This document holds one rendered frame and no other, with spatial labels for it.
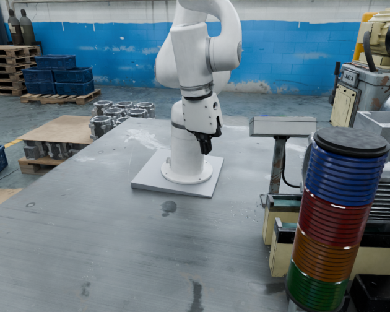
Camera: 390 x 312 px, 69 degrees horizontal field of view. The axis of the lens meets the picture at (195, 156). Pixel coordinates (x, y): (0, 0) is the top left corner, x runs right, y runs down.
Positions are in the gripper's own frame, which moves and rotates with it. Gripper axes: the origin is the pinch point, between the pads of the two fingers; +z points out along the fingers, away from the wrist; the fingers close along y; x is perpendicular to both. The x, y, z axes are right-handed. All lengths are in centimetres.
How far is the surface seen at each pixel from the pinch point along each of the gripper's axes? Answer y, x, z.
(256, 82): 206, -480, 150
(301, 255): -37, 36, -14
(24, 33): 634, -270, -8
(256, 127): -11.6, -8.4, -3.4
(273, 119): -15.1, -11.9, -4.7
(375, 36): -31, -68, -14
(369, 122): -37.9, -1.4, -11.8
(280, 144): -16.8, -12.3, 2.9
